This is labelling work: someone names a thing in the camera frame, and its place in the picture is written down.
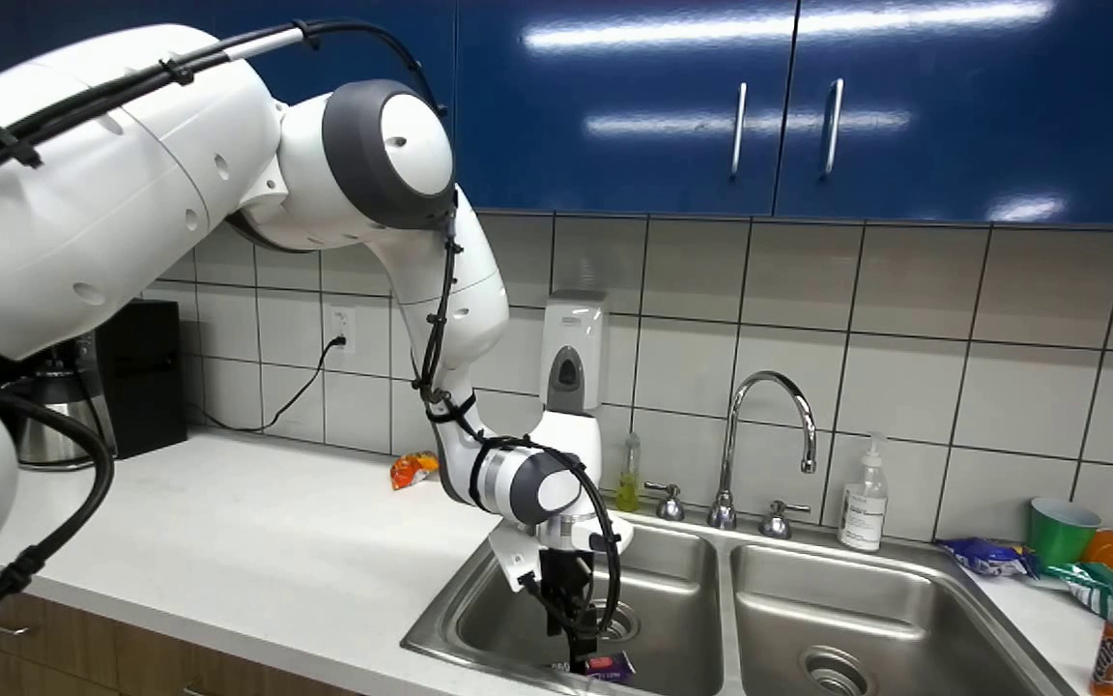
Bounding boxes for silver cabinet door handle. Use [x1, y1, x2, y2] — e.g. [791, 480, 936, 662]
[818, 73, 851, 187]
[726, 76, 752, 187]

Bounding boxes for clear pump soap bottle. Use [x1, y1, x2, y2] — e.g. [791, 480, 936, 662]
[833, 433, 894, 555]

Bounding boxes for white wall outlet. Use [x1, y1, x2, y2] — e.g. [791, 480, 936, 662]
[321, 300, 363, 349]

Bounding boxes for chrome sink faucet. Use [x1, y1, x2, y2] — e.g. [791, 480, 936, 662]
[640, 367, 827, 546]

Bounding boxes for blue snack packet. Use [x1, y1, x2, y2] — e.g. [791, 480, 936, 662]
[940, 533, 1037, 584]

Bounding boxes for green dish soap bottle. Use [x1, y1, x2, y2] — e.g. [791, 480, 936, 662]
[612, 429, 649, 519]

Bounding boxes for green snack bag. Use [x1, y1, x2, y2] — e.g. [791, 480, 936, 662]
[1028, 555, 1113, 630]

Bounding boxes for black countertop appliance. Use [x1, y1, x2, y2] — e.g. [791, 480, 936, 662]
[94, 299, 194, 464]

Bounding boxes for stainless steel double sink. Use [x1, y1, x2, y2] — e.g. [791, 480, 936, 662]
[398, 509, 1081, 696]

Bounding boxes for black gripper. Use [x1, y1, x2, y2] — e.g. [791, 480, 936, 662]
[533, 546, 614, 679]

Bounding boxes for orange snack packet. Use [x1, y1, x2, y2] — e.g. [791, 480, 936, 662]
[388, 449, 445, 496]

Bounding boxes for steel coffee pot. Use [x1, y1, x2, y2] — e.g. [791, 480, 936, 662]
[0, 335, 120, 470]

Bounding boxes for black power cord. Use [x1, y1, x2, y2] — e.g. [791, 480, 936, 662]
[190, 332, 353, 438]

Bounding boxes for green plastic cup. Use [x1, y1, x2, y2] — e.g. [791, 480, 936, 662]
[1019, 492, 1105, 573]

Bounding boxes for white wall soap dispenser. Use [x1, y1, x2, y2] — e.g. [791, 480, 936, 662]
[536, 294, 612, 419]

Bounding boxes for wooden base cabinet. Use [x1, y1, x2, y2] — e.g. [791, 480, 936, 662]
[0, 584, 367, 696]

